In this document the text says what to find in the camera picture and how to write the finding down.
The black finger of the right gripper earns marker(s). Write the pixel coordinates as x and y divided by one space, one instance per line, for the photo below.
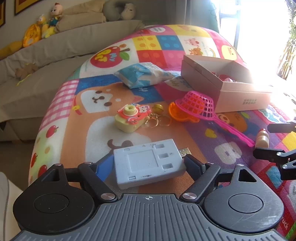
285 161
281 127

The colourful cartoon play mat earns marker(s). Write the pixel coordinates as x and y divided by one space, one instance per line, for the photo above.
79 123

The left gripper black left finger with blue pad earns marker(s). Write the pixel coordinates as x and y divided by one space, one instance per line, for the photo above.
91 177

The doll plush with orange hair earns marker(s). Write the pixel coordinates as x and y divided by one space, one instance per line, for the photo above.
48 26

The yellow toy camera keychain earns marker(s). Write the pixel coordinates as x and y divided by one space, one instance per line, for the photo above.
132 116

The grey fabric sofa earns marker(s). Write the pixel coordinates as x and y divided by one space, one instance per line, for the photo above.
24 102

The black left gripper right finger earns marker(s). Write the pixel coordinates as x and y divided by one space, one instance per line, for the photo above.
206 178

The small brown plush on sofa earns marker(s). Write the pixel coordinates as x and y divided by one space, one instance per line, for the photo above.
22 73

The yellow duck plush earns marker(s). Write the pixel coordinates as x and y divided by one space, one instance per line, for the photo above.
32 35

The pink plastic strainer toy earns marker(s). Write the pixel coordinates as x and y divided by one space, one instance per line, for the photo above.
201 106

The beige folded blanket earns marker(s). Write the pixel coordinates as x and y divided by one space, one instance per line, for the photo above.
84 14

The orange plastic toy cup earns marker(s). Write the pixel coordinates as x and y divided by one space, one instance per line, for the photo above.
177 114

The gold bell keychain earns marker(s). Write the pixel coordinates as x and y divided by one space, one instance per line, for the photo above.
157 117

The grey white usb hub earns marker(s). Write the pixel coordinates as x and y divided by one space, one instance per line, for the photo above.
147 163

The framed red wall picture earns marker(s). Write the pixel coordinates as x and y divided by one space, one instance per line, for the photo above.
21 5

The blue white wipes pack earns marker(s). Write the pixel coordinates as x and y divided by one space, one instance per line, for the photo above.
142 75

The open pink cardboard box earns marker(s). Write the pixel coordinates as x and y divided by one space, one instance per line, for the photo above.
247 92

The red round cup toy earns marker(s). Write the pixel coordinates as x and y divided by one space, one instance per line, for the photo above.
225 78

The small wooden bottle toy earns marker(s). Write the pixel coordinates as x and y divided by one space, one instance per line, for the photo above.
262 139

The grey neck pillow plush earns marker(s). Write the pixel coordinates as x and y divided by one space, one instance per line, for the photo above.
119 10

